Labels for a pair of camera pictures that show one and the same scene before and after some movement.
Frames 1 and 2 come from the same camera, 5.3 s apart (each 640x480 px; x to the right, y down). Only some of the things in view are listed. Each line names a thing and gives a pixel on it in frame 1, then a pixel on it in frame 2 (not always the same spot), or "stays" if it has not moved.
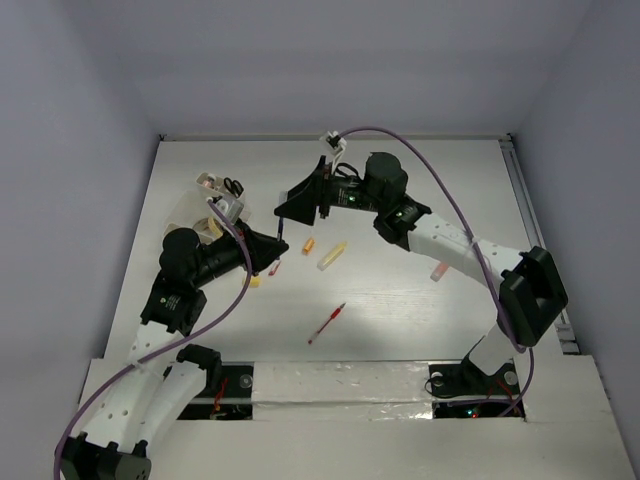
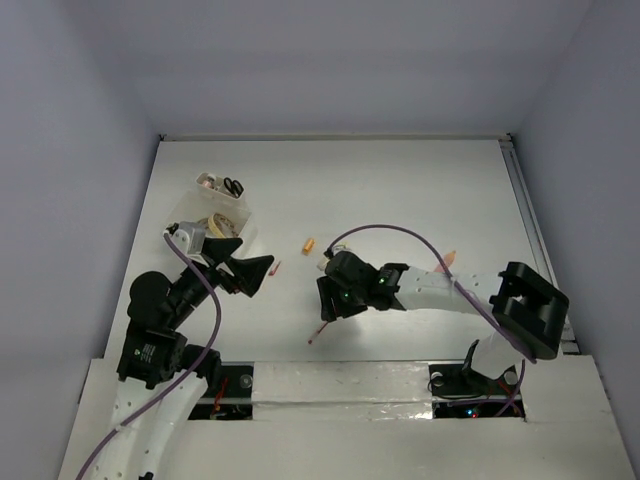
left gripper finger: (267, 249) -> (249, 273)
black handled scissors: (233, 186) stays
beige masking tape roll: (208, 227) stays
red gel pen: (333, 315) stays
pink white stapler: (209, 181) stays
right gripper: (301, 202) -> (326, 288)
